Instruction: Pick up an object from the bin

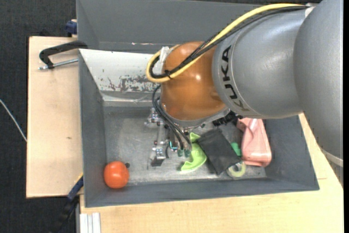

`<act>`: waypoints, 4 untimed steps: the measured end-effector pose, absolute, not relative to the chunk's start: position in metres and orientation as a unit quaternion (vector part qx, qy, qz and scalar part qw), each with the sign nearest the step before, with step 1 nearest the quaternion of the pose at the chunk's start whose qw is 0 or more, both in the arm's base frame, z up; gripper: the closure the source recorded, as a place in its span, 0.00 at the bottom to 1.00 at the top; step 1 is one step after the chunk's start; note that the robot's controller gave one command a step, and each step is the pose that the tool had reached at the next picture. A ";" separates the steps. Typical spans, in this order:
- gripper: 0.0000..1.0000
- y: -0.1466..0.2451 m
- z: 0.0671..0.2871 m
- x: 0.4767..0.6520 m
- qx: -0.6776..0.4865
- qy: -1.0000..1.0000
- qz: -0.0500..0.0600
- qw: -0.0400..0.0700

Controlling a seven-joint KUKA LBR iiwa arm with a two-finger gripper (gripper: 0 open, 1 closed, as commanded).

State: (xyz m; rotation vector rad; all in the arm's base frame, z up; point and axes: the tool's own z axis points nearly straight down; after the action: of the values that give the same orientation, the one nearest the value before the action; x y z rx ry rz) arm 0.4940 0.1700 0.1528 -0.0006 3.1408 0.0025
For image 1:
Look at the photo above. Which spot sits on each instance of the light green curved toy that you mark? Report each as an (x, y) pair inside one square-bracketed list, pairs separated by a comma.
[(197, 157)]

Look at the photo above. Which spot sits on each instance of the small green plastic piece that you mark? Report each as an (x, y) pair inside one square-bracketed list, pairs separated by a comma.
[(236, 148)]

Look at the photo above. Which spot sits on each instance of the black cloth pouch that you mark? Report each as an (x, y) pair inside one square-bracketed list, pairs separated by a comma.
[(219, 150)]

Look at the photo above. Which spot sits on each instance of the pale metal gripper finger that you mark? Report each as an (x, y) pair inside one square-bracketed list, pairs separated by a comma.
[(159, 152), (154, 118)]

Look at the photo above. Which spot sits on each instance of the grey metal bin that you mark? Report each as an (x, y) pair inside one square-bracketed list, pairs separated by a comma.
[(125, 142)]

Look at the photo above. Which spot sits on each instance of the orange toy fruit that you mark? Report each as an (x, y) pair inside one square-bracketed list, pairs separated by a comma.
[(115, 175)]

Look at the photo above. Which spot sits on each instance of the pink soft plastic bag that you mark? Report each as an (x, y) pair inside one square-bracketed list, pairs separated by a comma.
[(256, 144)]

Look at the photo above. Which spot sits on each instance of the pale wood board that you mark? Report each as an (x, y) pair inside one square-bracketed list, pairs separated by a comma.
[(53, 117)]

